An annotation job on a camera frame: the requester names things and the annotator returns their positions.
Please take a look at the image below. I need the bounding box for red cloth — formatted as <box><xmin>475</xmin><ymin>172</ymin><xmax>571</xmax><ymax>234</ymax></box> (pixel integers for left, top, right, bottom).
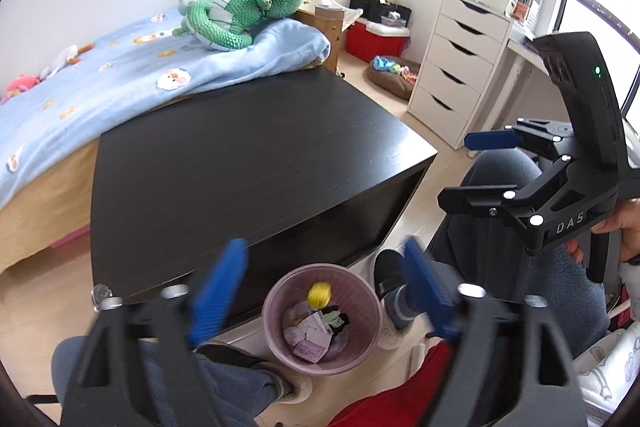
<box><xmin>327</xmin><ymin>341</ymin><xmax>452</xmax><ymax>427</ymax></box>

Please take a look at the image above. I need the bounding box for pink waste bin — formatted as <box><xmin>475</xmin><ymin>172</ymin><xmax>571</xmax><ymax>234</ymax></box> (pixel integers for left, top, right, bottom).
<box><xmin>261</xmin><ymin>263</ymin><xmax>383</xmax><ymax>375</ymax></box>

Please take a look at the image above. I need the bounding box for white cardboard box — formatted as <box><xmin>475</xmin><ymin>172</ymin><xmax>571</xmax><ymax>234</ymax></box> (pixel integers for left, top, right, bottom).
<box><xmin>299</xmin><ymin>311</ymin><xmax>335</xmax><ymax>350</ymax></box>

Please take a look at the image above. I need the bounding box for red cooler box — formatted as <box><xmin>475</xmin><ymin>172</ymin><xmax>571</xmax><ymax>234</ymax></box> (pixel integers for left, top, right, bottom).
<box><xmin>345</xmin><ymin>18</ymin><xmax>412</xmax><ymax>64</ymax></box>

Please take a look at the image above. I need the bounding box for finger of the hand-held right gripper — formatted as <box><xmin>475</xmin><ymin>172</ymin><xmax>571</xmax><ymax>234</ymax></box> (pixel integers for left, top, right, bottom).
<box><xmin>437</xmin><ymin>156</ymin><xmax>582</xmax><ymax>221</ymax></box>
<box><xmin>464</xmin><ymin>118</ymin><xmax>577</xmax><ymax>160</ymax></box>

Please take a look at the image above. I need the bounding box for yellow tape measure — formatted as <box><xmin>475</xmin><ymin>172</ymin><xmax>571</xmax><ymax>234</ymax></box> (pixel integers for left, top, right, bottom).
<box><xmin>307</xmin><ymin>283</ymin><xmax>334</xmax><ymax>310</ymax></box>

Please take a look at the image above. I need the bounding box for white printed cloth bag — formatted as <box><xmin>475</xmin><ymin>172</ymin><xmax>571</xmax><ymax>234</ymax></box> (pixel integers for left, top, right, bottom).
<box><xmin>574</xmin><ymin>331</ymin><xmax>640</xmax><ymax>424</ymax></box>

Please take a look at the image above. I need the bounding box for green dragon plush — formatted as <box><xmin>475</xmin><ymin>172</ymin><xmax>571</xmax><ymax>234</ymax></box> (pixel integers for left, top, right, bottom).
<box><xmin>172</xmin><ymin>0</ymin><xmax>315</xmax><ymax>52</ymax></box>

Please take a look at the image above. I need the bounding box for white drawer cabinet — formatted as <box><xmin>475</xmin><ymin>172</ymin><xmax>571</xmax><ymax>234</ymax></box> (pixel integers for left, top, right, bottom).
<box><xmin>407</xmin><ymin>0</ymin><xmax>519</xmax><ymax>151</ymax></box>

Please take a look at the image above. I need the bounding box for person's right leg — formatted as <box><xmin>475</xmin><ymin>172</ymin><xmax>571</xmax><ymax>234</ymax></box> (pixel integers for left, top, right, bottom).
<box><xmin>373</xmin><ymin>151</ymin><xmax>612</xmax><ymax>360</ymax></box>

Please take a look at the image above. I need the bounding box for white duck plush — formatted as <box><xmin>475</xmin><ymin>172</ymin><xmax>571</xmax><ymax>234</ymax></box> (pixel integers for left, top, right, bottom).
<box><xmin>40</xmin><ymin>43</ymin><xmax>96</xmax><ymax>80</ymax></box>

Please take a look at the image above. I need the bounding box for person's right hand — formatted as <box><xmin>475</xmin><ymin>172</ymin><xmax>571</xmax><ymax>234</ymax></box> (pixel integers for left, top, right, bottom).
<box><xmin>565</xmin><ymin>198</ymin><xmax>640</xmax><ymax>267</ymax></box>

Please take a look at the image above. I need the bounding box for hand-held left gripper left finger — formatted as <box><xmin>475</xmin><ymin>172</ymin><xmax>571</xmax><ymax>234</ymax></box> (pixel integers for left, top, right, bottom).
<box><xmin>60</xmin><ymin>237</ymin><xmax>250</xmax><ymax>427</ymax></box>

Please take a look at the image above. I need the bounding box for person's left leg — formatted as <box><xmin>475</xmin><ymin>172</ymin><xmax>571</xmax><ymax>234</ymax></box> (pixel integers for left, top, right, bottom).
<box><xmin>50</xmin><ymin>336</ymin><xmax>314</xmax><ymax>427</ymax></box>

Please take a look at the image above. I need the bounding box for brown pet bed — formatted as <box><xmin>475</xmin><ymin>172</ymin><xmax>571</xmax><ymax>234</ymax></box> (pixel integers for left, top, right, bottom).
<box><xmin>367</xmin><ymin>55</ymin><xmax>424</xmax><ymax>100</ymax></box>

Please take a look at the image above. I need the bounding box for bed with blue blanket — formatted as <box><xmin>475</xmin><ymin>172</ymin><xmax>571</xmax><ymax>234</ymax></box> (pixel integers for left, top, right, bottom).
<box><xmin>0</xmin><ymin>4</ymin><xmax>347</xmax><ymax>276</ymax></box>

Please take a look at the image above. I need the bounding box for person's leg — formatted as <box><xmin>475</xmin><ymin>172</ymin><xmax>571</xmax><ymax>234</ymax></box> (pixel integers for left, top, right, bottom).
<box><xmin>50</xmin><ymin>336</ymin><xmax>314</xmax><ymax>427</ymax></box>
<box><xmin>373</xmin><ymin>151</ymin><xmax>612</xmax><ymax>360</ymax></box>

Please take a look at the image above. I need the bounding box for pink printed packet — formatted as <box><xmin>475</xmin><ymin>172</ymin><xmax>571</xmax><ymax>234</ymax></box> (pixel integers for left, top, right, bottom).
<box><xmin>291</xmin><ymin>339</ymin><xmax>327</xmax><ymax>364</ymax></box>

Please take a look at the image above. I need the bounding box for pink plush toy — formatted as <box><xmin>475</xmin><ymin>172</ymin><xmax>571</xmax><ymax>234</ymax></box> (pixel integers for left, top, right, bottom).
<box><xmin>0</xmin><ymin>74</ymin><xmax>41</xmax><ymax>106</ymax></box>

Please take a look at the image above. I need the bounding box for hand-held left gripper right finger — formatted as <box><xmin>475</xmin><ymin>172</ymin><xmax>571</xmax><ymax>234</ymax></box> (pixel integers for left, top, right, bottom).
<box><xmin>401</xmin><ymin>237</ymin><xmax>588</xmax><ymax>427</ymax></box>

